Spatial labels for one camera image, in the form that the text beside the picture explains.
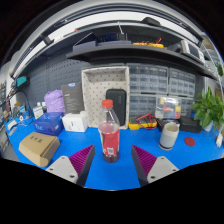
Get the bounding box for grey small-parts drawer cabinet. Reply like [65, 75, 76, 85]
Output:
[128, 93, 161, 118]
[168, 68, 197, 98]
[127, 63, 169, 95]
[180, 96, 196, 118]

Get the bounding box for flat round red coaster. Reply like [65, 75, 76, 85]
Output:
[184, 136, 196, 147]

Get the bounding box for blue carton box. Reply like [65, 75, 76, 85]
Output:
[32, 112, 65, 137]

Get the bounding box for white power adapter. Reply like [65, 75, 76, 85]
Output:
[215, 133, 224, 148]

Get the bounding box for dark purple and white box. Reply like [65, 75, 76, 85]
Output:
[156, 117, 173, 133]

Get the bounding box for red-capped red-label drink bottle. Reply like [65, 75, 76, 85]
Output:
[97, 98, 121, 164]

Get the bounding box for large leafy green potted plant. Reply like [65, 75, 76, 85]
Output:
[190, 87, 224, 132]

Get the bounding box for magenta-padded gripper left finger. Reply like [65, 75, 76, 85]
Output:
[45, 144, 96, 188]

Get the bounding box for purple plastic bag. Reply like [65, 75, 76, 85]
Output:
[43, 89, 66, 115]

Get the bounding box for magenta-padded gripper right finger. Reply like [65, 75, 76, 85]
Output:
[130, 144, 180, 187]

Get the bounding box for clear organizer with coloured parts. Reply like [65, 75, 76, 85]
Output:
[154, 95, 183, 120]

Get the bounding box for dark grey flat box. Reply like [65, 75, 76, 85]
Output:
[60, 81, 85, 115]

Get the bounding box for white perforated tray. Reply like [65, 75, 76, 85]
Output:
[81, 65, 131, 130]

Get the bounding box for black rectangular pouch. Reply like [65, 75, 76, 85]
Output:
[105, 88, 128, 127]

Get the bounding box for grey and white cup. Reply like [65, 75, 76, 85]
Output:
[158, 121, 181, 151]

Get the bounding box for small green trailing plant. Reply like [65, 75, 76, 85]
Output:
[215, 61, 224, 78]

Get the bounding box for black zip case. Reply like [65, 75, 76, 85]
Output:
[179, 115, 203, 134]

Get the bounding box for white carton box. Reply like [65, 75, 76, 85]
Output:
[61, 111, 89, 133]

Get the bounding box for brown cardboard box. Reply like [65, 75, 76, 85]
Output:
[18, 131, 61, 168]

